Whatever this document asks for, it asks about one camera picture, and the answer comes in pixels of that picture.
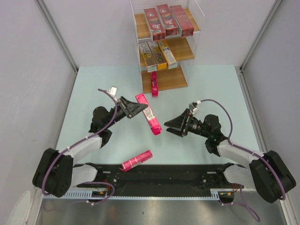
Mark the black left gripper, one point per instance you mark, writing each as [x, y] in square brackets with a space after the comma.
[131, 108]

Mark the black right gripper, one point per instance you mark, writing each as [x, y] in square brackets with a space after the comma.
[183, 122]

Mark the pink toothpaste box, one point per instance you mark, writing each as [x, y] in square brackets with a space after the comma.
[135, 161]
[149, 115]
[154, 84]

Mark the orange toothpaste box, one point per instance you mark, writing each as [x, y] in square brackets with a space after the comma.
[169, 57]
[148, 57]

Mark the gold silver toothpaste box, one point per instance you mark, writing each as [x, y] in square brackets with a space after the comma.
[158, 56]

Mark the red silver 3D toothpaste box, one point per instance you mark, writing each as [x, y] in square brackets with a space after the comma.
[169, 23]

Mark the dark red toothpaste box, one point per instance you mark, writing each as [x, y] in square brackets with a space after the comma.
[185, 27]

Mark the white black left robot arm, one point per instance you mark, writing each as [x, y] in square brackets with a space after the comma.
[56, 171]

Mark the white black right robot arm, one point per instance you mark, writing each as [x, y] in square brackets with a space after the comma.
[264, 172]

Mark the clear acrylic wooden shelf unit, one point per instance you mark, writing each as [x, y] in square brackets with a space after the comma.
[183, 49]

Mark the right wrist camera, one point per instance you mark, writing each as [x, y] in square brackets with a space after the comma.
[193, 107]

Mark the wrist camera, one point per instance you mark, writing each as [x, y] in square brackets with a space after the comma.
[112, 92]
[193, 107]

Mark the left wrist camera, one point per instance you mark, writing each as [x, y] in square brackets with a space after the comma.
[112, 92]

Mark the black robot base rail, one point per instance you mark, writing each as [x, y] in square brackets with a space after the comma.
[203, 176]

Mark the white slotted cable duct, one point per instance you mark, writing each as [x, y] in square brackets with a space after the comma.
[133, 191]

